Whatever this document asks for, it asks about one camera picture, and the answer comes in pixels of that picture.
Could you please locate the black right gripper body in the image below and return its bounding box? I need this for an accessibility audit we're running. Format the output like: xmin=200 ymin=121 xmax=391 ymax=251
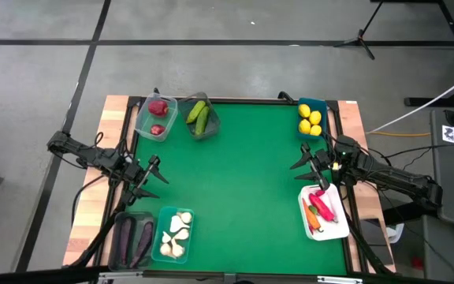
xmin=300 ymin=141 xmax=354 ymax=192

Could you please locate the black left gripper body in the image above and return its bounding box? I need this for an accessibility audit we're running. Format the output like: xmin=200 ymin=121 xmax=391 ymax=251
xmin=118 ymin=155 xmax=162 ymax=207

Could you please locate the long red chili pepper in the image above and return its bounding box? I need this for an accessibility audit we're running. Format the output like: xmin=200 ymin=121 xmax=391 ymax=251
xmin=308 ymin=192 xmax=339 ymax=224

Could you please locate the orange carrot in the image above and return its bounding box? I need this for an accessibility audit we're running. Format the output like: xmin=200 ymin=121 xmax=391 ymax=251
xmin=301 ymin=197 xmax=325 ymax=234

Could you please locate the dark purple eggplant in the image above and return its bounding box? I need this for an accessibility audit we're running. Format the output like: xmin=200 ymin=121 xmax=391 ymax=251
xmin=128 ymin=221 xmax=154 ymax=270
xmin=117 ymin=218 xmax=136 ymax=266

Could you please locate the red apple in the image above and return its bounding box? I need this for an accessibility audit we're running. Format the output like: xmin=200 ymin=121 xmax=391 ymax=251
xmin=147 ymin=99 xmax=169 ymax=118

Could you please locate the green cucumber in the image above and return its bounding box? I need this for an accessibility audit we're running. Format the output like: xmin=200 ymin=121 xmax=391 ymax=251
xmin=194 ymin=105 xmax=211 ymax=136
xmin=185 ymin=99 xmax=207 ymax=125

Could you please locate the blue plastic bin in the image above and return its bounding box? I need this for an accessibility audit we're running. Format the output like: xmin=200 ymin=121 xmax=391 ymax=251
xmin=296 ymin=97 xmax=329 ymax=142

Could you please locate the teal plastic bin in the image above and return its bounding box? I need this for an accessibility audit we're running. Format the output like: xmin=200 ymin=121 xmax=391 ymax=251
xmin=151 ymin=206 xmax=195 ymax=264

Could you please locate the clear plastic bin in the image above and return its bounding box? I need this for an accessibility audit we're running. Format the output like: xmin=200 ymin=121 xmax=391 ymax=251
xmin=134 ymin=93 xmax=179 ymax=143

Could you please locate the white plastic bin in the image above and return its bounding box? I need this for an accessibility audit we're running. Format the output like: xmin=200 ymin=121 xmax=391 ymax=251
xmin=297 ymin=183 xmax=351 ymax=242

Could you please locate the smoky grey plastic bin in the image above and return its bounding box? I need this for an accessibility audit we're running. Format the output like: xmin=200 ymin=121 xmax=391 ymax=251
xmin=107 ymin=211 xmax=156 ymax=273
xmin=177 ymin=92 xmax=222 ymax=141

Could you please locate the green table mat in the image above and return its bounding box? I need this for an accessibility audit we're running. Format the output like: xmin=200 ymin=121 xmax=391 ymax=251
xmin=125 ymin=103 xmax=348 ymax=277

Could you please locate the black flat box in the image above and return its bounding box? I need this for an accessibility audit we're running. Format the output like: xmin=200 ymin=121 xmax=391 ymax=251
xmin=359 ymin=218 xmax=394 ymax=266

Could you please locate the white plastic piece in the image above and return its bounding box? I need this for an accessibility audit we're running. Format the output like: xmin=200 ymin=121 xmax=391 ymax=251
xmin=386 ymin=222 xmax=405 ymax=245

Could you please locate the grey cabinet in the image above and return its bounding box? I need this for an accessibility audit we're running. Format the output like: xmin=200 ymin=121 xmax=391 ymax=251
xmin=392 ymin=215 xmax=454 ymax=283

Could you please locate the black tripod stand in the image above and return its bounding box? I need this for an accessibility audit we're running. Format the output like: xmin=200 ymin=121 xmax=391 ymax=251
xmin=333 ymin=0 xmax=385 ymax=61

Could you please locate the black cable bundle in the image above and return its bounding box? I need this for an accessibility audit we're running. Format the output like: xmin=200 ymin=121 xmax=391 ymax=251
xmin=67 ymin=175 xmax=129 ymax=269
xmin=347 ymin=219 xmax=393 ymax=275

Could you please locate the yellow cable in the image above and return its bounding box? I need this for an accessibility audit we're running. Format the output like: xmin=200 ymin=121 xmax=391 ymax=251
xmin=365 ymin=132 xmax=432 ymax=139

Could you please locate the silver metal bracket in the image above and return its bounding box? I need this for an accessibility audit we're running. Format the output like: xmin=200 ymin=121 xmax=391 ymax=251
xmin=97 ymin=271 xmax=143 ymax=283
xmin=316 ymin=275 xmax=364 ymax=284

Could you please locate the white cable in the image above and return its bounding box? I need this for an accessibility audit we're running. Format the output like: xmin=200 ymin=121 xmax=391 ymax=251
xmin=364 ymin=66 xmax=454 ymax=134

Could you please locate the black desk frame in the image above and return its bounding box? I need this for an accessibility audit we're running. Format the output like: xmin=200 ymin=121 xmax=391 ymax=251
xmin=370 ymin=0 xmax=454 ymax=108

